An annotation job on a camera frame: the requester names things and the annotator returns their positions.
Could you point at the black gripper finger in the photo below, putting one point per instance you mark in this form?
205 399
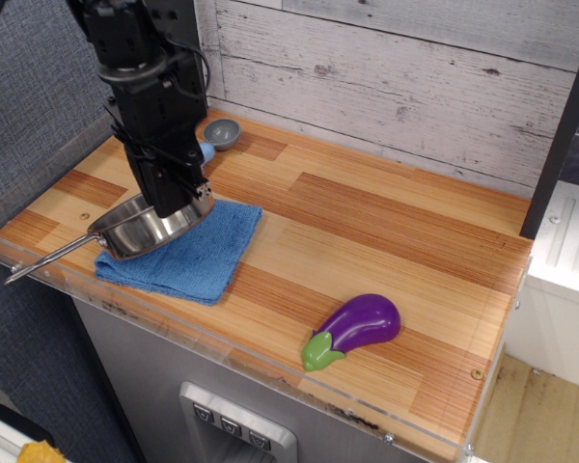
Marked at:
168 183

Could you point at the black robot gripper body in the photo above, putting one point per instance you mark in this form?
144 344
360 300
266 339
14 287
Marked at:
156 107

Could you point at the stainless steel pot with handle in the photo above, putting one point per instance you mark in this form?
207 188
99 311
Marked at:
130 230

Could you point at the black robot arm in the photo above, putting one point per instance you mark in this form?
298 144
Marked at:
148 53

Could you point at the blue folded napkin cloth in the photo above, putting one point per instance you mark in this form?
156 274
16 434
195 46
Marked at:
199 265

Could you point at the clear acrylic table guard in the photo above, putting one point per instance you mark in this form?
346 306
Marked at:
338 223

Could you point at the grey toy fridge cabinet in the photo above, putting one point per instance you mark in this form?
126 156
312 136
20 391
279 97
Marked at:
184 407

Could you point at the purple toy eggplant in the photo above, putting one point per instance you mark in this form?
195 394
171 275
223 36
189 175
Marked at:
363 320

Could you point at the yellow and black object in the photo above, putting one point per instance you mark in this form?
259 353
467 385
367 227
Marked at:
30 452

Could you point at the white ribbed toy sink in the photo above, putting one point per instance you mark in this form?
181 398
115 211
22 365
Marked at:
543 326

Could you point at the blue handled grey scoop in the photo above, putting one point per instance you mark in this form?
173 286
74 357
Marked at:
219 135

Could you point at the black vertical post right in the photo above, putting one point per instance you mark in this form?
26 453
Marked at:
553 164

